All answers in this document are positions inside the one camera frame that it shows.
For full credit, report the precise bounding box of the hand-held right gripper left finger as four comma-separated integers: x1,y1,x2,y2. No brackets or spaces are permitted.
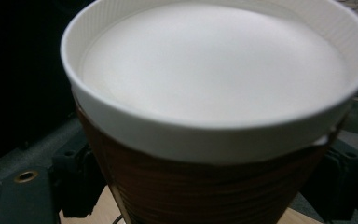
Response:
51,136,107,219

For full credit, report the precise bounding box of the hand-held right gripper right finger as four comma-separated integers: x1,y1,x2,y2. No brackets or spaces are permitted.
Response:
300,139,358,222

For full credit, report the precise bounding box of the single brown paper cup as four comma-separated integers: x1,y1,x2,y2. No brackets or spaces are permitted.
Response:
60,0,358,224

